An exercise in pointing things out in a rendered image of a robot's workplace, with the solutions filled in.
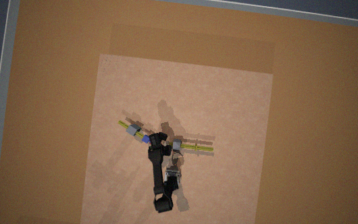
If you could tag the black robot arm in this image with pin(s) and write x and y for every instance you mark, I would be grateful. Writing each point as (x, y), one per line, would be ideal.
(155, 154)

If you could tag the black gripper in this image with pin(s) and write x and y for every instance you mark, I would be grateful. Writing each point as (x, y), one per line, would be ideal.
(162, 136)

